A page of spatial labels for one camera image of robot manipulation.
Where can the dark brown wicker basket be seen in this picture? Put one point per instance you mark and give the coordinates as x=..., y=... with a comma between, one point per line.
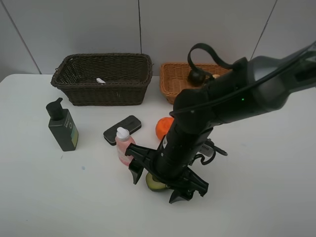
x=104, y=79

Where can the dark mangosteen toy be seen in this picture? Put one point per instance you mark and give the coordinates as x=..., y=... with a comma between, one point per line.
x=196, y=78

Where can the halved avocado toy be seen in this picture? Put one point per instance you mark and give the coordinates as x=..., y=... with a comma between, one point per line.
x=154, y=185

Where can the black whiteboard eraser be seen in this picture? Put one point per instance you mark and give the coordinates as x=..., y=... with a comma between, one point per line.
x=131, y=123

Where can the orange toy fruit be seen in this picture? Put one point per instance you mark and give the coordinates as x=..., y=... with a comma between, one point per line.
x=163, y=126

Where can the dark green pump bottle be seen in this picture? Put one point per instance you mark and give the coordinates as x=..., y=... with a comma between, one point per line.
x=62, y=126

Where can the white pink marker pen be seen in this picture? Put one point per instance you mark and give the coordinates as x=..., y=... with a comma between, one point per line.
x=100, y=81

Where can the pink squeeze bottle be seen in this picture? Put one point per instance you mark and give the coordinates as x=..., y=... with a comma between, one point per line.
x=123, y=140

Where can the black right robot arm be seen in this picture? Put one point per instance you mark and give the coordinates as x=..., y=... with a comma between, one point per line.
x=249, y=88

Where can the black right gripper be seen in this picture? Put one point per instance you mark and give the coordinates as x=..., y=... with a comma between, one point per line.
x=171, y=161

